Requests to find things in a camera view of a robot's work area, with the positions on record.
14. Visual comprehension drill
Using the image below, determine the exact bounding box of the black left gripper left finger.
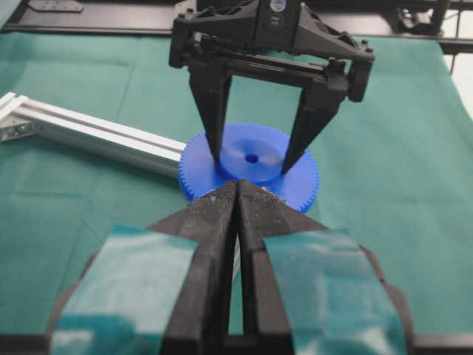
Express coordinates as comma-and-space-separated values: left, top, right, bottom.
50, 182, 237, 354

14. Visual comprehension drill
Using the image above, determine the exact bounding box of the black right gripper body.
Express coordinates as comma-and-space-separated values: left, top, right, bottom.
169, 1, 375, 102

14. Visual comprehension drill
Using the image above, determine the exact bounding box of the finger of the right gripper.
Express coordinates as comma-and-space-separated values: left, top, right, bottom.
188, 61, 232, 163
282, 75, 348, 174

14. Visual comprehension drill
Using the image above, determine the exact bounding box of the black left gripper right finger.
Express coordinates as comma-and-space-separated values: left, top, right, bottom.
238, 180, 414, 354

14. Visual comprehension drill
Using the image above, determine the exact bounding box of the blue plastic gear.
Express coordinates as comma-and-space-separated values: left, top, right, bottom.
178, 123, 320, 212

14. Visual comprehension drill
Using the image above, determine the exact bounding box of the green table cloth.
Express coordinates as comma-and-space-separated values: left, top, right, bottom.
1, 33, 472, 334

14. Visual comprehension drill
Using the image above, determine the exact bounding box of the black table edge rail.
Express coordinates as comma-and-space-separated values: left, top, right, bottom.
1, 1, 472, 55

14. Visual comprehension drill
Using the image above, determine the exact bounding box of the aluminium extrusion frame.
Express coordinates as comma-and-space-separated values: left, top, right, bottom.
1, 92, 186, 178

